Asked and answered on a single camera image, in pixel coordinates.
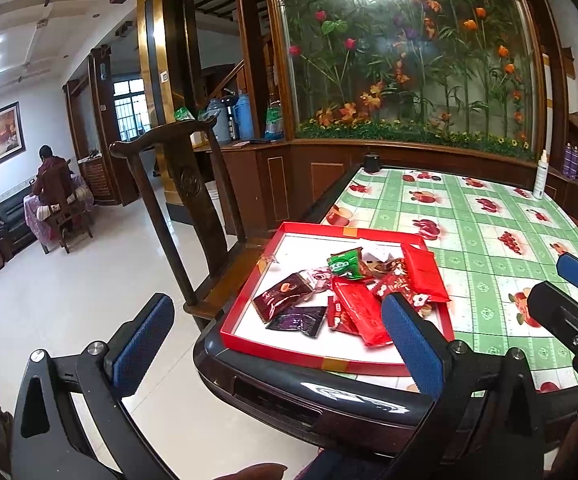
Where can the glass flower display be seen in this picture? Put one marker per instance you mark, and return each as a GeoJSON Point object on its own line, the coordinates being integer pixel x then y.
{"type": "Point", "coordinates": [419, 70]}

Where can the small black box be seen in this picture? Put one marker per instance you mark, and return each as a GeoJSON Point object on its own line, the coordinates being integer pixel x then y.
{"type": "Point", "coordinates": [371, 162]}

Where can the green label water bottle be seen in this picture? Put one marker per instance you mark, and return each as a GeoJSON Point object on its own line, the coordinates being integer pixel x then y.
{"type": "Point", "coordinates": [273, 121]}

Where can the dark thermos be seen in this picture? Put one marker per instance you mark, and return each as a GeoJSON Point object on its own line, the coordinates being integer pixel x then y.
{"type": "Point", "coordinates": [229, 117]}

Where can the red foil snack packet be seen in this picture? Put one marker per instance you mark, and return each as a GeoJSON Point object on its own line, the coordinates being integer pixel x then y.
{"type": "Point", "coordinates": [336, 312]}

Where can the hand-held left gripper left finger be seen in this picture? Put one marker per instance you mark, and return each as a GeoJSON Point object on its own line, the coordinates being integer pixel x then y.
{"type": "Point", "coordinates": [141, 340]}

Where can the black purple snack packet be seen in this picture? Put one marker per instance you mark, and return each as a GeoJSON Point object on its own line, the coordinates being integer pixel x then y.
{"type": "Point", "coordinates": [296, 319]}

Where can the wooden dining chair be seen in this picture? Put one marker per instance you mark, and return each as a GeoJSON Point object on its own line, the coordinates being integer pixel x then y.
{"type": "Point", "coordinates": [66, 212]}

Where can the green plastic bag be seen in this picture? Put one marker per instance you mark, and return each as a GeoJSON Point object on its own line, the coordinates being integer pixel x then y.
{"type": "Point", "coordinates": [184, 113]}

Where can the green snack packet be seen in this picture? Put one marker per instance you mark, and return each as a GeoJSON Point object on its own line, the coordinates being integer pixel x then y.
{"type": "Point", "coordinates": [345, 264]}

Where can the large plain red snack packet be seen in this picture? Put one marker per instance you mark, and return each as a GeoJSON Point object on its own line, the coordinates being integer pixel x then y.
{"type": "Point", "coordinates": [424, 272]}

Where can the black sofa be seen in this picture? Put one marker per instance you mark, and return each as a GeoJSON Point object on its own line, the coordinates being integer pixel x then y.
{"type": "Point", "coordinates": [11, 220]}

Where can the gold wooden pillar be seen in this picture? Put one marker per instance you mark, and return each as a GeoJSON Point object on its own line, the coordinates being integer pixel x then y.
{"type": "Point", "coordinates": [151, 60]}

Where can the red white patterned snack packet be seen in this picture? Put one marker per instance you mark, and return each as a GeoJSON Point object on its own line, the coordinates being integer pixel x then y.
{"type": "Point", "coordinates": [399, 286]}

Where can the small cloth covered table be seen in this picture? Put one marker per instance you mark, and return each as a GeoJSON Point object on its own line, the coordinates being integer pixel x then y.
{"type": "Point", "coordinates": [33, 220]}

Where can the dark wooden chair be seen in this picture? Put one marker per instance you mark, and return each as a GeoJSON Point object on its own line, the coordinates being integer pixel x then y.
{"type": "Point", "coordinates": [189, 180]}

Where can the brown gold snack packet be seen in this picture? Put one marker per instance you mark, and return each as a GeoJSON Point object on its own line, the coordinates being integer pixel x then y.
{"type": "Point", "coordinates": [384, 269]}

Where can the red cardboard tray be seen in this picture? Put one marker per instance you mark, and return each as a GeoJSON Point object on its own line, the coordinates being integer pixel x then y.
{"type": "Point", "coordinates": [289, 255]}

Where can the dark brown snack packet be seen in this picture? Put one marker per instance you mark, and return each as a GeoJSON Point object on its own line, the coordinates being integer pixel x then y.
{"type": "Point", "coordinates": [281, 296]}

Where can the long red snack packet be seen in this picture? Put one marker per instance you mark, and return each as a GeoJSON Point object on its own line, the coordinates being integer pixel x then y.
{"type": "Point", "coordinates": [361, 312]}

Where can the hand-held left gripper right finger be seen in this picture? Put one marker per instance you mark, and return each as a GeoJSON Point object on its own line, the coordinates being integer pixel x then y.
{"type": "Point", "coordinates": [411, 345]}

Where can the white spray bottle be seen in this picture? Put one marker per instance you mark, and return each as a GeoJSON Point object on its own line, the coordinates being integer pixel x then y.
{"type": "Point", "coordinates": [540, 175]}

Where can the barred window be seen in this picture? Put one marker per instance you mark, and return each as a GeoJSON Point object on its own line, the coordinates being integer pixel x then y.
{"type": "Point", "coordinates": [129, 110]}

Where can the purple bottle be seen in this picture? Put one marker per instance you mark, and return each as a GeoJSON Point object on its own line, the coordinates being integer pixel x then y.
{"type": "Point", "coordinates": [567, 160]}
{"type": "Point", "coordinates": [575, 161]}

